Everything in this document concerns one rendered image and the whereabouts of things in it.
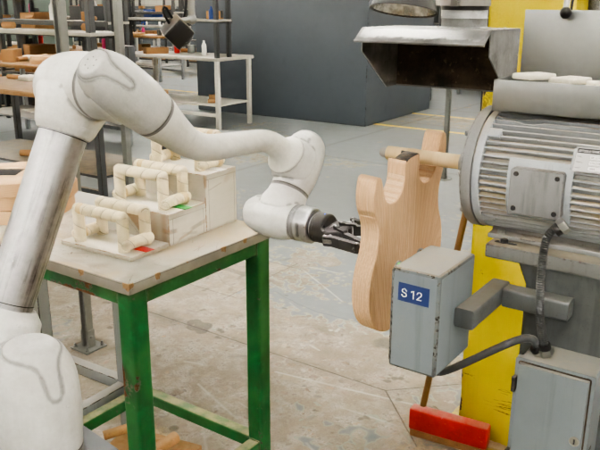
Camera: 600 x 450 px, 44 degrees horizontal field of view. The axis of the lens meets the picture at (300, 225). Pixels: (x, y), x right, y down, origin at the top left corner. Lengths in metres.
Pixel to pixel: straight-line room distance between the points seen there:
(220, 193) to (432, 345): 1.03
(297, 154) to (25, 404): 0.85
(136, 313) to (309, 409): 1.36
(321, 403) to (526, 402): 1.69
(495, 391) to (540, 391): 1.33
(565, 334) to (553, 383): 0.12
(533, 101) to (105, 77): 0.81
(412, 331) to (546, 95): 0.51
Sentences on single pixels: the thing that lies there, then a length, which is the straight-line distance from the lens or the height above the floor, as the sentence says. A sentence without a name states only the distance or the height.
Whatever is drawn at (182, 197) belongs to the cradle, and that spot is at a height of 1.05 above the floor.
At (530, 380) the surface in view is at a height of 0.89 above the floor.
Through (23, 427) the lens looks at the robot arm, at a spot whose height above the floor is 0.85.
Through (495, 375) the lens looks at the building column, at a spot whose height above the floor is 0.29.
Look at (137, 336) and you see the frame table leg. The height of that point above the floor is 0.78.
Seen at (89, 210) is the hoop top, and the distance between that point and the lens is 2.05.
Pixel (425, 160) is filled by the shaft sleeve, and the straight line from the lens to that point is 1.65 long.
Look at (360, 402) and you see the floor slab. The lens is 3.13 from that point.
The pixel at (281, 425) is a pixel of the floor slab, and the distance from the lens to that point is 2.97.
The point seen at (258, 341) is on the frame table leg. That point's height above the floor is 0.57.
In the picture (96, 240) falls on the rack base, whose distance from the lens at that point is 2.13.
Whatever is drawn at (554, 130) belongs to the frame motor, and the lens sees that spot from 1.48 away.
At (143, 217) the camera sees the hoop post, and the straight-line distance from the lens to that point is 2.03.
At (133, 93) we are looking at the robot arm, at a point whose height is 1.41.
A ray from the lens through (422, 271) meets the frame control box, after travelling 1.34.
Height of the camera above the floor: 1.58
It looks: 17 degrees down
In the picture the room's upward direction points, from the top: straight up
